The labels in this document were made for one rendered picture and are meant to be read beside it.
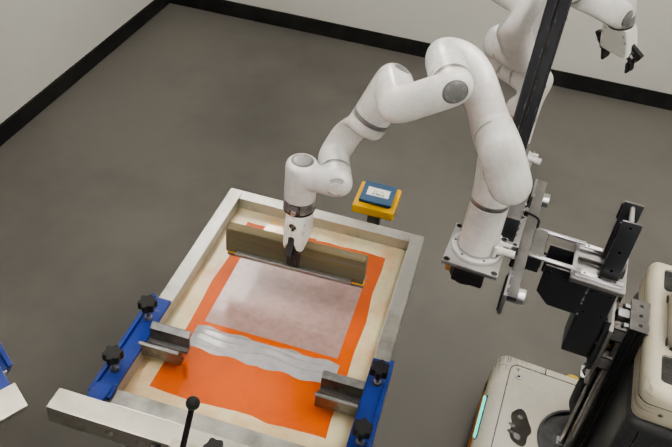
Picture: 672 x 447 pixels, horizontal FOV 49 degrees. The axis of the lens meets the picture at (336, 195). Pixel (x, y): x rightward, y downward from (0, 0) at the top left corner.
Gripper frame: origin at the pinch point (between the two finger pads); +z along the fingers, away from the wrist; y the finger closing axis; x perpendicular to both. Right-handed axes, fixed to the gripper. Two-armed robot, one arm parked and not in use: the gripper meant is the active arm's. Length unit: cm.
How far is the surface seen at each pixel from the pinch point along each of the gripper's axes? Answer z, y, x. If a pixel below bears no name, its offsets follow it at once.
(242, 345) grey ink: 13.5, -20.6, 5.8
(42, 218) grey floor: 109, 94, 149
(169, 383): 13.9, -36.0, 17.3
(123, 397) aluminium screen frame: 10, -45, 23
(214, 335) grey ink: 13.6, -19.9, 13.2
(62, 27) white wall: 71, 206, 201
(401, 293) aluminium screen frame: 10.9, 7.1, -27.0
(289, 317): 14.2, -7.8, -1.7
